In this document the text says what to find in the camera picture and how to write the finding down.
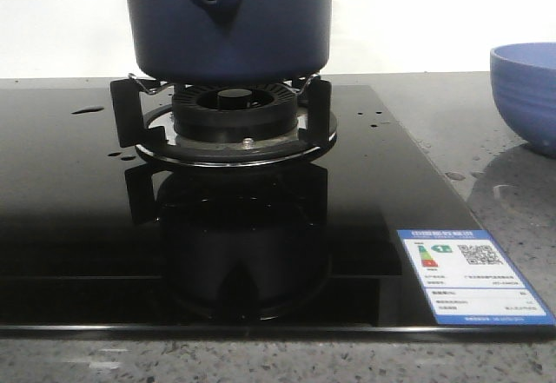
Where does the light blue bowl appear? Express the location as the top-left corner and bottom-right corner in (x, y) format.
(490, 42), (555, 156)

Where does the dark blue cooking pot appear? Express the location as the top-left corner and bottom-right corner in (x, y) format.
(127, 0), (332, 84)

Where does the black gas burner head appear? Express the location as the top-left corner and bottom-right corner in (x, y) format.
(171, 83), (297, 142)

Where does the black pan support grate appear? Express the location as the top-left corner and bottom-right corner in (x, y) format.
(110, 75), (337, 168)

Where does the black glass gas cooktop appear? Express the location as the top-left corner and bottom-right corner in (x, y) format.
(1, 86), (555, 341)

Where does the blue energy label sticker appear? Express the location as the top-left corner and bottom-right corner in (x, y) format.
(398, 229), (555, 326)

